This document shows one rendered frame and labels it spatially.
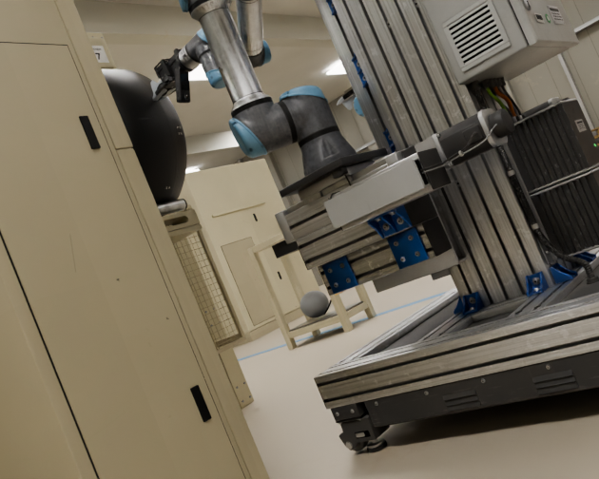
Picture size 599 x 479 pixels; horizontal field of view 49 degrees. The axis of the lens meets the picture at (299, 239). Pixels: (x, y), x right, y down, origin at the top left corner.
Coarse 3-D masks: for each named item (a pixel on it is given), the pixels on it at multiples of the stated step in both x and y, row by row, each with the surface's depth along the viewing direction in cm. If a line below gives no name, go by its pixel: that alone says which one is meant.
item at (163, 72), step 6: (174, 54) 218; (162, 60) 217; (168, 60) 219; (174, 60) 217; (156, 66) 220; (162, 66) 218; (168, 66) 218; (174, 66) 218; (180, 66) 214; (156, 72) 220; (162, 72) 219; (168, 72) 217; (174, 72) 218; (162, 78) 220; (168, 78) 217; (174, 78) 217; (168, 84) 218; (174, 84) 220
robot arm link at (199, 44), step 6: (198, 30) 208; (198, 36) 206; (204, 36) 205; (192, 42) 208; (198, 42) 207; (204, 42) 206; (186, 48) 210; (192, 48) 209; (198, 48) 207; (204, 48) 206; (192, 54) 210; (198, 54) 207; (198, 60) 211
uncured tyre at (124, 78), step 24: (120, 72) 232; (120, 96) 219; (144, 96) 226; (144, 120) 221; (168, 120) 229; (144, 144) 219; (168, 144) 228; (144, 168) 220; (168, 168) 229; (168, 192) 235
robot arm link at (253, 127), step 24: (192, 0) 167; (216, 0) 166; (216, 24) 168; (216, 48) 169; (240, 48) 169; (240, 72) 168; (240, 96) 168; (264, 96) 168; (240, 120) 168; (264, 120) 167; (240, 144) 174; (264, 144) 168; (288, 144) 174
